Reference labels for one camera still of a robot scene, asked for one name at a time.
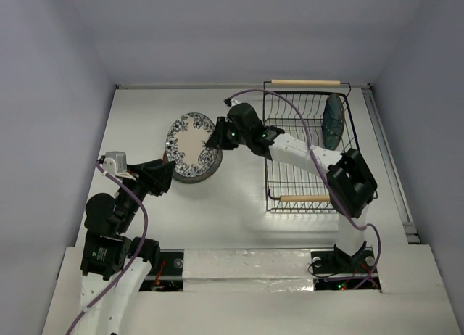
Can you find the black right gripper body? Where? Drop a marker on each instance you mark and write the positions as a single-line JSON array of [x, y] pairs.
[[223, 133]]

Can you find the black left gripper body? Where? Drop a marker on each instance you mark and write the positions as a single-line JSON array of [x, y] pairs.
[[148, 183]]

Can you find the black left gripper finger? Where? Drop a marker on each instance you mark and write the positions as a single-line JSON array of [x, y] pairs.
[[165, 175], [150, 165]]

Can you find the grey patterned plate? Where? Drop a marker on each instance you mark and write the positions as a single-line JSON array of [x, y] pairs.
[[188, 134]]

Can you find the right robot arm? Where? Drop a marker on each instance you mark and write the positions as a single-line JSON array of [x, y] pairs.
[[346, 176]]

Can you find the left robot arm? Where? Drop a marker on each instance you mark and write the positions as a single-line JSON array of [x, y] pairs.
[[117, 255]]

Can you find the dark teal plate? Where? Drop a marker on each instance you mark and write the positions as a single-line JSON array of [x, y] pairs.
[[333, 121]]

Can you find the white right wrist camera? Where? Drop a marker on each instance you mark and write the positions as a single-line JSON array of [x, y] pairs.
[[231, 102]]

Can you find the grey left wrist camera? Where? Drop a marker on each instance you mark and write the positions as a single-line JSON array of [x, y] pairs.
[[115, 164]]

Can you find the black wire dish rack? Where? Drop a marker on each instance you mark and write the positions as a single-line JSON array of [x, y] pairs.
[[290, 189]]

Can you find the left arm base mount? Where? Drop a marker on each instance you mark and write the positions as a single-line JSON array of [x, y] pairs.
[[168, 275]]

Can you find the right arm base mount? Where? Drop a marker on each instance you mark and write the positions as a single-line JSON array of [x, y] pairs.
[[329, 273]]

